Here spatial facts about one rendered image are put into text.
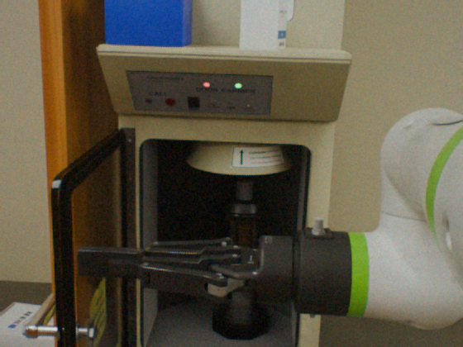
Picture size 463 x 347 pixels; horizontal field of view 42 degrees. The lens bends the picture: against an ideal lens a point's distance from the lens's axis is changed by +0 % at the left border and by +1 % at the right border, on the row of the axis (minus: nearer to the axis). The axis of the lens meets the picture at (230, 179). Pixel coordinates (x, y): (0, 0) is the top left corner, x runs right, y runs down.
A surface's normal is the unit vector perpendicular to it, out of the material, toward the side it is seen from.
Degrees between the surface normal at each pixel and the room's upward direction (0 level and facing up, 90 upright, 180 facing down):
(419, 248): 78
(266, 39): 90
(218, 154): 66
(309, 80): 135
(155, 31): 90
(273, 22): 90
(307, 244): 34
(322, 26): 90
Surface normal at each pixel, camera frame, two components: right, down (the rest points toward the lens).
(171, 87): -0.06, 0.86
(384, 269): -0.11, -0.26
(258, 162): 0.29, -0.15
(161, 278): -0.28, 0.24
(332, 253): -0.01, -0.56
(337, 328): 0.03, -0.97
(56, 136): -0.05, 0.25
